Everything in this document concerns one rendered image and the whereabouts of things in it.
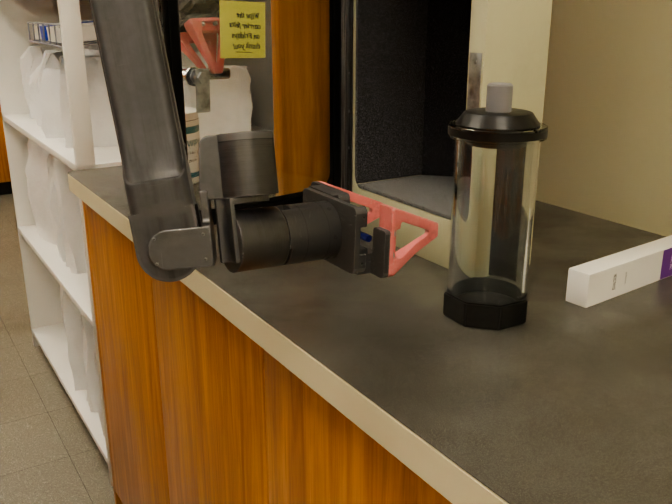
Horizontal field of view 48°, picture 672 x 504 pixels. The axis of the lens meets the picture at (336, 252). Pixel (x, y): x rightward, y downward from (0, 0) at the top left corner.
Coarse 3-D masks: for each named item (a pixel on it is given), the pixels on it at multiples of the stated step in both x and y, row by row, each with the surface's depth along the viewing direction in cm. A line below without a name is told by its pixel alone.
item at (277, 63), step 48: (192, 0) 98; (240, 0) 102; (288, 0) 108; (192, 48) 99; (240, 48) 104; (288, 48) 110; (192, 96) 101; (240, 96) 106; (288, 96) 112; (192, 144) 103; (288, 144) 114; (288, 192) 116
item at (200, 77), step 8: (192, 72) 100; (200, 72) 99; (208, 72) 100; (192, 80) 100; (200, 80) 99; (208, 80) 100; (200, 88) 100; (208, 88) 101; (200, 96) 100; (208, 96) 101; (200, 104) 100; (208, 104) 101; (200, 112) 101
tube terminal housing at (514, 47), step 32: (480, 0) 91; (512, 0) 92; (544, 0) 95; (480, 32) 92; (512, 32) 93; (544, 32) 96; (512, 64) 95; (544, 64) 98; (480, 96) 94; (448, 224) 103; (448, 256) 104
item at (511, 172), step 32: (544, 128) 80; (480, 160) 80; (512, 160) 79; (480, 192) 81; (512, 192) 81; (480, 224) 82; (512, 224) 82; (480, 256) 83; (512, 256) 83; (448, 288) 88; (480, 288) 84; (512, 288) 84
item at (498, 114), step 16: (496, 96) 81; (512, 96) 81; (464, 112) 82; (480, 112) 81; (496, 112) 81; (512, 112) 81; (528, 112) 81; (480, 128) 79; (496, 128) 78; (512, 128) 78; (528, 128) 79
